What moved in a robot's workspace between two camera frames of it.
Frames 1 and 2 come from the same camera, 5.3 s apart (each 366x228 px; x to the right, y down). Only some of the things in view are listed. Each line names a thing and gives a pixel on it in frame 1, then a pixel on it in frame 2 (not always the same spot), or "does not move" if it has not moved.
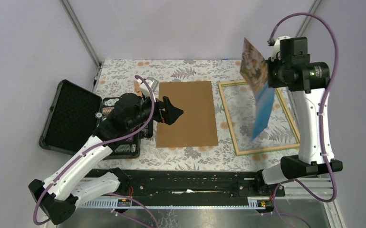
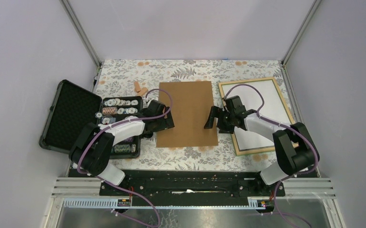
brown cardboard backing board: x=196 y=126 does not move
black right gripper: x=273 y=83 -> x=217 y=112
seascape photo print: x=254 y=70 -> x=273 y=109
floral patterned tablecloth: x=237 y=150 does not move
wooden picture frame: x=237 y=83 does not move
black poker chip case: x=76 y=113 does not move
